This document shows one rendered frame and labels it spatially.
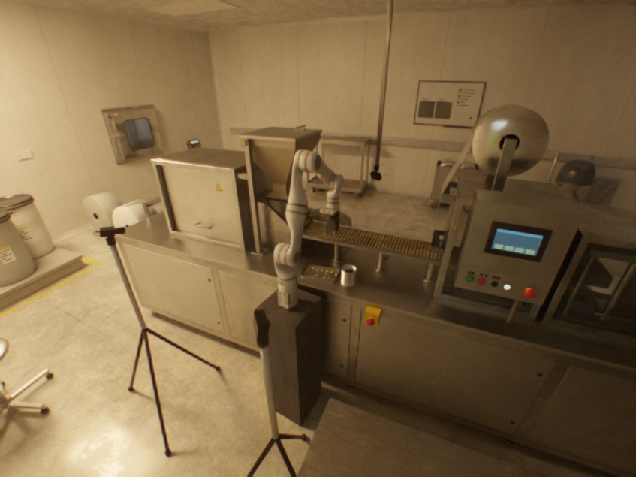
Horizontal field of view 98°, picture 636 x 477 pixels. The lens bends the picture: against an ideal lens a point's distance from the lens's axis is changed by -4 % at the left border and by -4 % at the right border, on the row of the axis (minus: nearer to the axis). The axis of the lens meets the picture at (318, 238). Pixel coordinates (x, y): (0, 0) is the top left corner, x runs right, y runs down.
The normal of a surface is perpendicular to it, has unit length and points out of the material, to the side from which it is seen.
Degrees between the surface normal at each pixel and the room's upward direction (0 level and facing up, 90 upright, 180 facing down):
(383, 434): 0
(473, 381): 90
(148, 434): 0
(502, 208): 90
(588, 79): 90
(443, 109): 90
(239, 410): 0
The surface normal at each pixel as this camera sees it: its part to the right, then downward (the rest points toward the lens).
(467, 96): -0.39, 0.44
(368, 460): 0.00, -0.88
